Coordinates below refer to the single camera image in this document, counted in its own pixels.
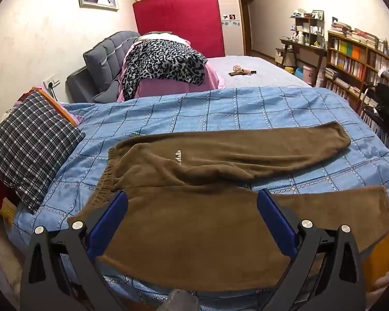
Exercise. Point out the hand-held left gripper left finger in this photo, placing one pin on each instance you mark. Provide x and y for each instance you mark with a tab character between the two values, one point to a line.
108	220

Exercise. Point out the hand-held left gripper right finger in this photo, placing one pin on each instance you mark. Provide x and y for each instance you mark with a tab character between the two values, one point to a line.
275	223

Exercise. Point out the brown fleece pants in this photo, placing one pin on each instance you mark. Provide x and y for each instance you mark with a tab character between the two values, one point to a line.
197	226

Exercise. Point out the plaid pillow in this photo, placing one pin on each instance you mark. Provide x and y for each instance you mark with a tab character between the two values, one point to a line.
29	149

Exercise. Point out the blue checked blanket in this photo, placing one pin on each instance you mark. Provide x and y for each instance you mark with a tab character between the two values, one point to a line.
214	110

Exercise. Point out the pink blanket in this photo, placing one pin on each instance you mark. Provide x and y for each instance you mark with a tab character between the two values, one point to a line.
168	87

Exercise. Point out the lavender bed sheet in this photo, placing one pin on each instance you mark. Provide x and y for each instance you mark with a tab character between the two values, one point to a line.
265	77

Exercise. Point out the pink bin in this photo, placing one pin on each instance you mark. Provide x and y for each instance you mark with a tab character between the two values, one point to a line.
309	75

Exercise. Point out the blue bin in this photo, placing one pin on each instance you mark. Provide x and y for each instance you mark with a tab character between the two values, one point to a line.
299	73

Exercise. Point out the grey padded headboard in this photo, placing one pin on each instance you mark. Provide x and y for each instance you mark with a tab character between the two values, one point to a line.
100	58

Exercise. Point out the black chair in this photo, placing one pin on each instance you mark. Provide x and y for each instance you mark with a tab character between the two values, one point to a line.
385	100

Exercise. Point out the leopard print cloth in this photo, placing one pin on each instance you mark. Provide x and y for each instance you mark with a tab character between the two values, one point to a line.
162	61

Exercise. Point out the dark wooden desk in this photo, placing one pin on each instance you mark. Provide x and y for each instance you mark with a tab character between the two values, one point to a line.
306	48

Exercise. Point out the wooden bookshelf with books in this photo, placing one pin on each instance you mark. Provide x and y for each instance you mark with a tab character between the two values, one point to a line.
353	61

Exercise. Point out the white wardrobe door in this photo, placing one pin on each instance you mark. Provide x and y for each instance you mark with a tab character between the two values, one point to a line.
230	35

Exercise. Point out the small wooden desk shelf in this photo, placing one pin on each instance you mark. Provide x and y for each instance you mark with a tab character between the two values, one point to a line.
306	22

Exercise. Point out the red upright mattress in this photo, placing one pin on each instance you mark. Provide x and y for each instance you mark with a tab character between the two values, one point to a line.
178	16

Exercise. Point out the white wall socket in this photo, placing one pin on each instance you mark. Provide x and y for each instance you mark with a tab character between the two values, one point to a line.
52	82

